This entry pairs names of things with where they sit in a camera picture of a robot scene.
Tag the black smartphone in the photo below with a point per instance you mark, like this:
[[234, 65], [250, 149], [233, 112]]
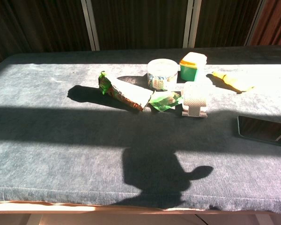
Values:
[[260, 129]]

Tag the white textured stand block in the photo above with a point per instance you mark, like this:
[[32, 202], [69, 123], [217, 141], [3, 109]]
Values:
[[194, 100]]

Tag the large green orange snack bag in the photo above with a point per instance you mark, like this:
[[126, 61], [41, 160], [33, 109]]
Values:
[[128, 93]]

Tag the small green snack packet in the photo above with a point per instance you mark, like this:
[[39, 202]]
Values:
[[162, 102]]

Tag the clear round plastic jar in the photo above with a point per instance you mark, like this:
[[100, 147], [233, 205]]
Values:
[[161, 70]]

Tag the green box with yellow lid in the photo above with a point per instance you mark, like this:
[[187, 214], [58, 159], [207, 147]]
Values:
[[188, 72]]

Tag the blue-grey table cloth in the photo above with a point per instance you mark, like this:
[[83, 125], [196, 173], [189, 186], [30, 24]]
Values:
[[61, 152]]

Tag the dark brown curtain panel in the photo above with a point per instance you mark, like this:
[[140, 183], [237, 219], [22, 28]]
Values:
[[37, 23], [224, 23], [140, 23]]

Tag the yellow wooden toy piece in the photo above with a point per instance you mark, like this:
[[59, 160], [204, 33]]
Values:
[[231, 82]]

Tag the red curtain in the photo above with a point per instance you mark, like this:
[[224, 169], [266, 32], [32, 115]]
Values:
[[276, 21]]

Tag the white frame post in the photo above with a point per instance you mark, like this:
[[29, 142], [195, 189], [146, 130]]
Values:
[[254, 23], [192, 23], [90, 23]]

